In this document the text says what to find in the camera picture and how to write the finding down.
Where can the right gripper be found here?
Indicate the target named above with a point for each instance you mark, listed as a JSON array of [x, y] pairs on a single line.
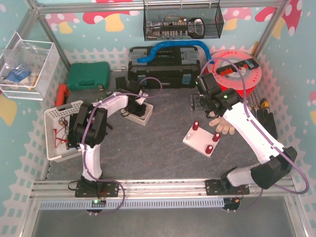
[[210, 106]]

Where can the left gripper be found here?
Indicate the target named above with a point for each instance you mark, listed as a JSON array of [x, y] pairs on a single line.
[[136, 108]]

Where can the white spring tray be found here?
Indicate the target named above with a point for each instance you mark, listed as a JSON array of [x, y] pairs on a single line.
[[143, 120]]

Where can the beige work glove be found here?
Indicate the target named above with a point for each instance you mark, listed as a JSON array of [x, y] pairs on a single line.
[[222, 126]]

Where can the red spring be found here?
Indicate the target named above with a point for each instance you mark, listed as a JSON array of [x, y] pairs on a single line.
[[195, 126], [209, 149], [216, 137]]

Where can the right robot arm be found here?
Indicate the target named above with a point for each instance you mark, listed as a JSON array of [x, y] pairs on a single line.
[[274, 159]]

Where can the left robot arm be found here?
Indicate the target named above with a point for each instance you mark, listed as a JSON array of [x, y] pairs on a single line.
[[89, 131]]

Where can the black battery holder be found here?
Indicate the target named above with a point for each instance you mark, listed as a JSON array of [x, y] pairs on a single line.
[[121, 83]]

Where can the red tubing spool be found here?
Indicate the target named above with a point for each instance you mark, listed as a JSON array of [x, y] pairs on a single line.
[[226, 75]]

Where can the white peg board fixture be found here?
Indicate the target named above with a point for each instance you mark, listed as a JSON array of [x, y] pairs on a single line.
[[199, 140]]

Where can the black rubber glove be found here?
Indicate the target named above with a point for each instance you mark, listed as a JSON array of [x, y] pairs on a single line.
[[266, 119]]

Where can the black tool box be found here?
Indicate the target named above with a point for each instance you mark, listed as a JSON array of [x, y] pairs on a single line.
[[175, 67]]

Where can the green plastic case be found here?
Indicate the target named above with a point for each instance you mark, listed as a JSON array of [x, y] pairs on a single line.
[[88, 76]]

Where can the orange utility knife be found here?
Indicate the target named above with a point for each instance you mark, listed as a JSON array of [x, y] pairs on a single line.
[[62, 95]]

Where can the white perforated basket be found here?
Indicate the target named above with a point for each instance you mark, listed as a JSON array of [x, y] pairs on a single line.
[[57, 129]]

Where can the blue white gloves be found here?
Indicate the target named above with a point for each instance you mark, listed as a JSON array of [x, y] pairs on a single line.
[[18, 75]]

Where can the yellow handled tool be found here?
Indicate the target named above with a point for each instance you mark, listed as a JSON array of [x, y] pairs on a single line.
[[263, 104]]

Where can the black socket holder rail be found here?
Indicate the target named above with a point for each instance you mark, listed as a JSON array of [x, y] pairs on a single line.
[[237, 67]]

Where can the black wire mesh basket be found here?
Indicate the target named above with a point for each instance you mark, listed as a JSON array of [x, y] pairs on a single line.
[[186, 22]]

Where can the clear acrylic wall box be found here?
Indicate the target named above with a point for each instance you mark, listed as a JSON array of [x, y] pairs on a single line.
[[40, 57]]

